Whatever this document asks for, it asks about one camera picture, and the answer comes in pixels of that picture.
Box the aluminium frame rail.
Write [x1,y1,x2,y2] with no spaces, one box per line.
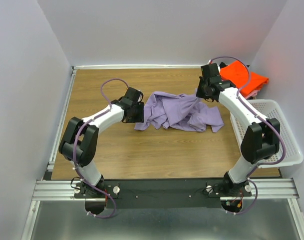
[32,178,299,201]

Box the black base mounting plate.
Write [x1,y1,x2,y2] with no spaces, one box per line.
[70,178,252,216]

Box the dark grey folded t shirt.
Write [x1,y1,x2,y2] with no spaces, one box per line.
[219,61,248,75]

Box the white plastic laundry basket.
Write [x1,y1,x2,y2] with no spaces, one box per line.
[229,99,304,169]

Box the orange folded t shirt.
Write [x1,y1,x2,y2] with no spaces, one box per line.
[219,61,269,97]

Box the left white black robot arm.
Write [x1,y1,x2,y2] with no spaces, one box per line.
[58,87,144,198]

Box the pink folded t shirt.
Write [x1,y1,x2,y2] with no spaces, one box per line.
[246,90,259,99]

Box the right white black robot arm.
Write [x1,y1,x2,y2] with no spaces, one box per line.
[196,63,281,196]

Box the purple t shirt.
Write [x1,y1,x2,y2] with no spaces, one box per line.
[134,91,224,133]

